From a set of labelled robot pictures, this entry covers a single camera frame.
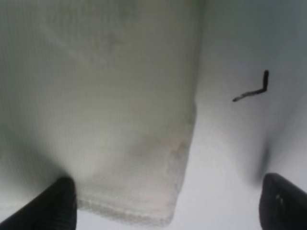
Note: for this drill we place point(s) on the white cream towel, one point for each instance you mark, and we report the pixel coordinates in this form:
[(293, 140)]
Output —
[(102, 91)]

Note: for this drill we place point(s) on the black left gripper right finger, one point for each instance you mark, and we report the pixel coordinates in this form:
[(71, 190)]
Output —
[(283, 205)]

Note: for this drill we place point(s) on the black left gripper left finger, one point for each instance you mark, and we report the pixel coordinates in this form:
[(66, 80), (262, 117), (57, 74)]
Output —
[(54, 209)]

